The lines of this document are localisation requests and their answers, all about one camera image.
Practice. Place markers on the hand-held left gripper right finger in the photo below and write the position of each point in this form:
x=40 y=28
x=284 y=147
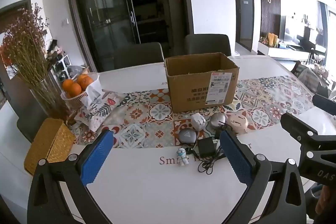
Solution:
x=236 y=158

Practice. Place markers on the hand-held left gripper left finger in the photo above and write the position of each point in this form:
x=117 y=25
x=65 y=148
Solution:
x=97 y=158

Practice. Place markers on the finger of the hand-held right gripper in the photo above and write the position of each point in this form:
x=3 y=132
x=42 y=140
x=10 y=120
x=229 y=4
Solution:
x=324 y=104
x=296 y=125

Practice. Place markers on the cream white plug adapter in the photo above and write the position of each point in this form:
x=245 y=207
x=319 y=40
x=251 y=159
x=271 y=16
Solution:
x=237 y=123

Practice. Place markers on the small astronaut figurine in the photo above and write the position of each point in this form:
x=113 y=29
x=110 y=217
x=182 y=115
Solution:
x=182 y=157

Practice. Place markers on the grey rounded triangular gadget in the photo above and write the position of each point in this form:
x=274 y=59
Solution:
x=187 y=134

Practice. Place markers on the brown cardboard box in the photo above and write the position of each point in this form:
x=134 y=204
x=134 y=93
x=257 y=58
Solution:
x=202 y=82

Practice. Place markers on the person's right hand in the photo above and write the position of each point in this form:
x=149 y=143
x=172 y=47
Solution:
x=324 y=203

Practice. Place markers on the wooden chair with cushion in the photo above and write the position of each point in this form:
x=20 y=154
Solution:
x=311 y=77

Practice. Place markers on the silver egg-shaped gadget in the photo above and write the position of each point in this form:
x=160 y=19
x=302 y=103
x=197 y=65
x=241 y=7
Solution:
x=217 y=121

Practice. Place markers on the yellow woven box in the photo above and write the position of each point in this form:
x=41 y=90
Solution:
x=48 y=145

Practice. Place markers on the floral fabric tissue cover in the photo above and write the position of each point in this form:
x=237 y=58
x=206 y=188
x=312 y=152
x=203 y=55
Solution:
x=103 y=108

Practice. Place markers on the white folding plug charger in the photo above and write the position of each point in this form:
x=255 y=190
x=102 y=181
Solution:
x=198 y=121

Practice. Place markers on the white fruit basket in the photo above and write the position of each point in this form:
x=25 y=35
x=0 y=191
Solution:
x=72 y=100

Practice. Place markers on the patterned tile-print table runner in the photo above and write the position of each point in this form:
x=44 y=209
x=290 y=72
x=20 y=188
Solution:
x=147 y=119

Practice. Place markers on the white printed paper bag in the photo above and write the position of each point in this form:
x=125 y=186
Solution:
x=92 y=94

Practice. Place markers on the white low media cabinet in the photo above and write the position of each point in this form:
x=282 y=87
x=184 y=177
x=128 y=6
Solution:
x=283 y=52

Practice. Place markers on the orange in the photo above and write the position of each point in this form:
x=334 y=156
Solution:
x=74 y=89
x=85 y=81
x=67 y=84

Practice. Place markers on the grey dining chair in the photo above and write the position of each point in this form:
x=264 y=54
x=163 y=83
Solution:
x=139 y=56
x=31 y=124
x=207 y=45

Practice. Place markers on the clear glass vase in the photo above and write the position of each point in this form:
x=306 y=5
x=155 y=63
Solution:
x=50 y=100

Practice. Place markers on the white shoe rack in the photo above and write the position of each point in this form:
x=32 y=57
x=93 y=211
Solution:
x=59 y=64

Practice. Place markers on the dark interior door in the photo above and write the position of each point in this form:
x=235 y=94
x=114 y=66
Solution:
x=244 y=8

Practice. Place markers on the dried flower bouquet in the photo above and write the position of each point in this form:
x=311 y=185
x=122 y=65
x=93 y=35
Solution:
x=25 y=50

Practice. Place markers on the dark framed glass sliding door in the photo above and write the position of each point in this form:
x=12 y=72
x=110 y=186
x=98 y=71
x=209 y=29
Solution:
x=118 y=3

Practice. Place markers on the white wall switch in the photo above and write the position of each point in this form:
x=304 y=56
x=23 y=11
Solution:
x=64 y=21

